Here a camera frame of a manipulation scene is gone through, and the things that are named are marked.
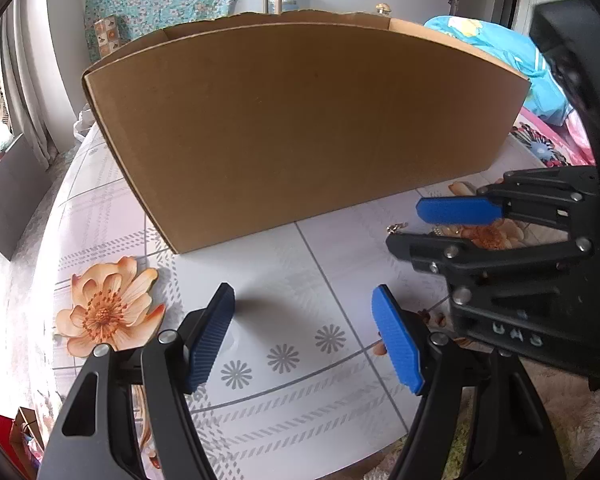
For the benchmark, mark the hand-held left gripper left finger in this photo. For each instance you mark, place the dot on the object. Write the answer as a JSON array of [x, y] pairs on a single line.
[[210, 340]]

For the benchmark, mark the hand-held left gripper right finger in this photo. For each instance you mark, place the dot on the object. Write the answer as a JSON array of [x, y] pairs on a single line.
[[397, 340]]

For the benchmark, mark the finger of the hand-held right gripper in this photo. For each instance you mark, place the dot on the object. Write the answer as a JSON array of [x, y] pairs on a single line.
[[455, 210], [430, 250]]

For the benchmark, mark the gold key charm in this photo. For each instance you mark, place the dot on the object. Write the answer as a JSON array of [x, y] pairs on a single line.
[[397, 228]]

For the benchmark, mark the brown cardboard box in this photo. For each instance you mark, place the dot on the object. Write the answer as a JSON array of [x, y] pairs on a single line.
[[305, 135]]

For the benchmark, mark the white fluffy robe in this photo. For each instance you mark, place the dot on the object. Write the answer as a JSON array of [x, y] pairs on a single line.
[[580, 425]]

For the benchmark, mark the pink floral blanket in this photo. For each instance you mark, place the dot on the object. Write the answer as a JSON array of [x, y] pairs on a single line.
[[545, 145]]

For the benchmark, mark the blue printed quilt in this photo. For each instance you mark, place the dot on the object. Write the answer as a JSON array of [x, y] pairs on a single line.
[[480, 45]]

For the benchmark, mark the small brown figurine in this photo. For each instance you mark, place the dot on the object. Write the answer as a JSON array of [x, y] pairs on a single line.
[[383, 8]]

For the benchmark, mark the dark grey panel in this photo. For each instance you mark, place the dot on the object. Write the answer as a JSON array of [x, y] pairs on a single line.
[[10, 195]]

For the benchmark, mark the white plastic bag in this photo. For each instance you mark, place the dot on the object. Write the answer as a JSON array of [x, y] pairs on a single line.
[[84, 120]]

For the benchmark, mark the grey curtain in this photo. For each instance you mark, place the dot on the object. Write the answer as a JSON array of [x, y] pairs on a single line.
[[30, 85]]

